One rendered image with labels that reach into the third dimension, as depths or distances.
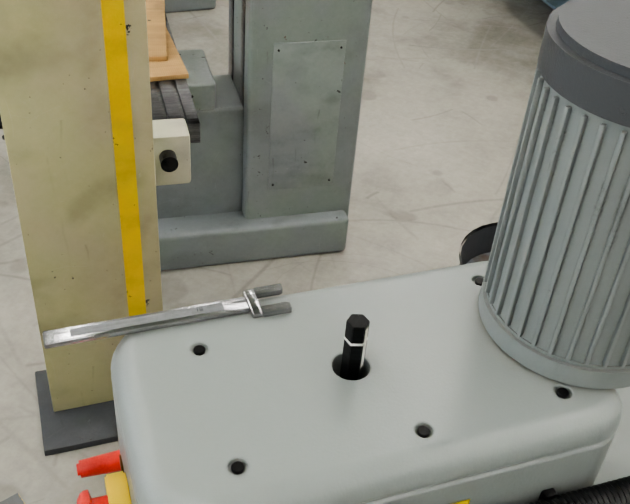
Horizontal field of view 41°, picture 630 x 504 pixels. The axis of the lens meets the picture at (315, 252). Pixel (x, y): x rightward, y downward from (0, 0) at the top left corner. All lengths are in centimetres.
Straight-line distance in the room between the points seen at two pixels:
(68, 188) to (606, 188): 213
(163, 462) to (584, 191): 42
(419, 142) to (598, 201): 427
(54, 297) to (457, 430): 227
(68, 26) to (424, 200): 251
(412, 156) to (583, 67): 416
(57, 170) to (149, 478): 197
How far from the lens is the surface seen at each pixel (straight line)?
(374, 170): 467
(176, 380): 81
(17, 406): 341
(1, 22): 243
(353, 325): 78
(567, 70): 72
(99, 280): 292
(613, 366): 85
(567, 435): 83
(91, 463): 99
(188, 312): 86
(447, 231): 429
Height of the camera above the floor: 248
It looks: 38 degrees down
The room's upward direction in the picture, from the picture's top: 5 degrees clockwise
